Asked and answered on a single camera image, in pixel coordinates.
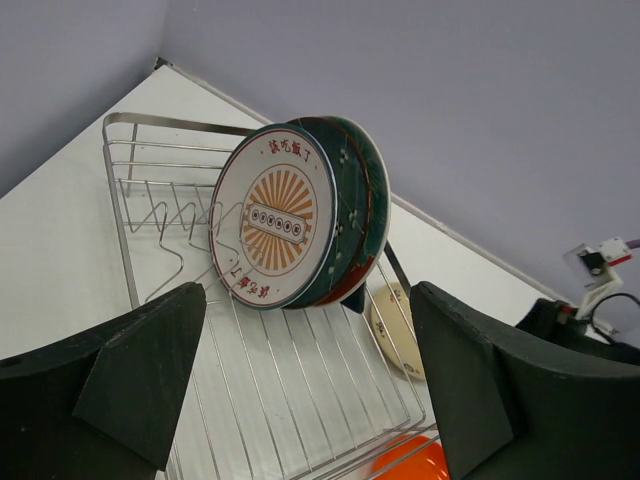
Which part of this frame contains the teal speckled round plate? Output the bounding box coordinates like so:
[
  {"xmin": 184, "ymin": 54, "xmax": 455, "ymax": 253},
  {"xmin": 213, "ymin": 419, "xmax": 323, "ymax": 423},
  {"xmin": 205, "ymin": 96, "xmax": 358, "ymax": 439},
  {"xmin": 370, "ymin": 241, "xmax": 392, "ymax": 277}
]
[{"xmin": 288, "ymin": 116, "xmax": 370, "ymax": 310}]

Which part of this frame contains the metal wire dish rack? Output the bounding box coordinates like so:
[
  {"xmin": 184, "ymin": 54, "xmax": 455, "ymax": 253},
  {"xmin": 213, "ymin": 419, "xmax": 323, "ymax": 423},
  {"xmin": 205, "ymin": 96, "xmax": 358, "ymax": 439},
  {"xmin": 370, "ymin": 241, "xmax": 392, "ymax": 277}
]
[{"xmin": 102, "ymin": 113, "xmax": 438, "ymax": 479}]

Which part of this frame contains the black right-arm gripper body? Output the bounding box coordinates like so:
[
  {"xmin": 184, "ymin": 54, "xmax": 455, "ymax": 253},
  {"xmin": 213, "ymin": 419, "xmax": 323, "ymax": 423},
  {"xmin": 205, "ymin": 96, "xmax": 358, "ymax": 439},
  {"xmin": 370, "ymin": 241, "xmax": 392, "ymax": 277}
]
[{"xmin": 516, "ymin": 298, "xmax": 639, "ymax": 360}]

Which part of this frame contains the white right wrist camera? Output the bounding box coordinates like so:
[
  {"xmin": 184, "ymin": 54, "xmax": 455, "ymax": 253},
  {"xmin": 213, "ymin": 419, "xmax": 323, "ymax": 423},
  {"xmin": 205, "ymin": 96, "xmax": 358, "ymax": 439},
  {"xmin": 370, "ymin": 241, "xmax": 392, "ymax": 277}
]
[{"xmin": 563, "ymin": 237, "xmax": 639, "ymax": 319}]

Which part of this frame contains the dark blue leaf plate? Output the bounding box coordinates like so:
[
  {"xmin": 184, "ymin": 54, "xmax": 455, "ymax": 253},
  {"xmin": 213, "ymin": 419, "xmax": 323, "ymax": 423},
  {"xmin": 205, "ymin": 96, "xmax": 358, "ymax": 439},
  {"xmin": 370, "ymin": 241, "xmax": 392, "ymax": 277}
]
[{"xmin": 341, "ymin": 283, "xmax": 366, "ymax": 314}]

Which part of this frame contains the cream round plate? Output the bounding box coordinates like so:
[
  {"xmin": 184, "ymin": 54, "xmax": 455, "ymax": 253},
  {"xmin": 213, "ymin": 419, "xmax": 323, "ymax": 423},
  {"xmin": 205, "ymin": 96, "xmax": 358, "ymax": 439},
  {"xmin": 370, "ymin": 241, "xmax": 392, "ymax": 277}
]
[{"xmin": 370, "ymin": 282, "xmax": 426, "ymax": 381}]

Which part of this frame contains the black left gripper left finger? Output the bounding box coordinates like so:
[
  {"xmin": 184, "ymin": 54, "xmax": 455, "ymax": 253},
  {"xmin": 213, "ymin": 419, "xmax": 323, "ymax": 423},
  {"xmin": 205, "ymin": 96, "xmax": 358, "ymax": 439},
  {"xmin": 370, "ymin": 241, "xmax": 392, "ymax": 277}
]
[{"xmin": 1, "ymin": 282, "xmax": 206, "ymax": 479}]

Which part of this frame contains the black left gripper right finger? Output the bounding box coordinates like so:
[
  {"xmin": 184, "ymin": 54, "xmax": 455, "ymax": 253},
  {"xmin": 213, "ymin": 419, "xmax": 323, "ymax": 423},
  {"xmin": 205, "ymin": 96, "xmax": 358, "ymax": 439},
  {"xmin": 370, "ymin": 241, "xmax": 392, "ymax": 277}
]
[{"xmin": 410, "ymin": 281, "xmax": 639, "ymax": 479}]

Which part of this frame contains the red teal floral plate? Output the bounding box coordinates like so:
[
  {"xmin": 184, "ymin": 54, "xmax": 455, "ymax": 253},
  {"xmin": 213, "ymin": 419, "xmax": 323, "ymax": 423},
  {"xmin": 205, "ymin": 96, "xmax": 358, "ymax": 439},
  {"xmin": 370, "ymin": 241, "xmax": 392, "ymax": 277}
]
[{"xmin": 317, "ymin": 116, "xmax": 391, "ymax": 306}]

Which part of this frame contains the white sunburst pattern plate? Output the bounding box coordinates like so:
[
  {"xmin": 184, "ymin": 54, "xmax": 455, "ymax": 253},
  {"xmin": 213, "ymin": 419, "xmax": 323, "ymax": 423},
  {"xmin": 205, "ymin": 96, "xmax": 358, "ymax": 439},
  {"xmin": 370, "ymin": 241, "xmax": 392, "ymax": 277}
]
[{"xmin": 210, "ymin": 124, "xmax": 337, "ymax": 310}]

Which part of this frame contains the orange round plate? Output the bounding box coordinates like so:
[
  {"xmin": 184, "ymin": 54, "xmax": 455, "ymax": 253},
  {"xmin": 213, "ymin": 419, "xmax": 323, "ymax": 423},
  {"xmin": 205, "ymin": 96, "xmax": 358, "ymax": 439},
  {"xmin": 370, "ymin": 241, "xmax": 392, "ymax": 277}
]
[{"xmin": 372, "ymin": 435, "xmax": 450, "ymax": 480}]

